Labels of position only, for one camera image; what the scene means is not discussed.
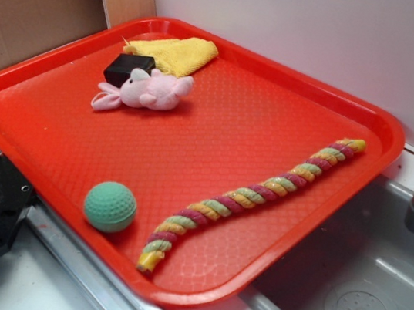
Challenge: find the yellow folded cloth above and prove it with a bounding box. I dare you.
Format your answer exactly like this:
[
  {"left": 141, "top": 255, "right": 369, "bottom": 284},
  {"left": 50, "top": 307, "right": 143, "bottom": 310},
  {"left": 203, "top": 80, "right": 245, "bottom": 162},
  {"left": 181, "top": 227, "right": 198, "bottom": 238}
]
[{"left": 122, "top": 38, "right": 219, "bottom": 78}]

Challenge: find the black rectangular block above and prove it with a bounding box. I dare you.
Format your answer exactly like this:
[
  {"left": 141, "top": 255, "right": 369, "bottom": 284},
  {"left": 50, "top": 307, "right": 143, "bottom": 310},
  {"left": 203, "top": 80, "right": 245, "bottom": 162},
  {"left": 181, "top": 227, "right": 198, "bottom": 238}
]
[{"left": 103, "top": 53, "right": 156, "bottom": 87}]

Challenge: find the red plastic tray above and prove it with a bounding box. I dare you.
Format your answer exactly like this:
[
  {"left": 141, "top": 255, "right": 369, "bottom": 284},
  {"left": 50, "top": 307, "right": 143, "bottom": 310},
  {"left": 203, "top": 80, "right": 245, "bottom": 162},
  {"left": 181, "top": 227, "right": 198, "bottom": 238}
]
[{"left": 0, "top": 18, "right": 405, "bottom": 307}]

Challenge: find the green dimpled ball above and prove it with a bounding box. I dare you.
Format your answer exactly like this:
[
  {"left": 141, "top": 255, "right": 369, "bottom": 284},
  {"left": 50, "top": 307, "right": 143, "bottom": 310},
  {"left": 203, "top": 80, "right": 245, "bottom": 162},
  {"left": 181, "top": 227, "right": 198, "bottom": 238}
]
[{"left": 83, "top": 181, "right": 137, "bottom": 234}]

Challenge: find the pink plush toy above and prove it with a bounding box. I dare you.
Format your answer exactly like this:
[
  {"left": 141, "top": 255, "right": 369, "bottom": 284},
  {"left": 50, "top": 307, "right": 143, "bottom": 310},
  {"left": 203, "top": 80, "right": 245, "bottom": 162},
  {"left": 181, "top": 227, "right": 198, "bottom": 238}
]
[{"left": 90, "top": 68, "right": 194, "bottom": 111}]

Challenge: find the multicolored twisted rope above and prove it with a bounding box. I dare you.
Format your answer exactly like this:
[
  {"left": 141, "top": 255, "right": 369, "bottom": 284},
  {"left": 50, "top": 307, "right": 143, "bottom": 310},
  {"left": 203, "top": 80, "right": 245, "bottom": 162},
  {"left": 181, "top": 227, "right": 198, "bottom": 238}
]
[{"left": 135, "top": 108, "right": 368, "bottom": 304}]

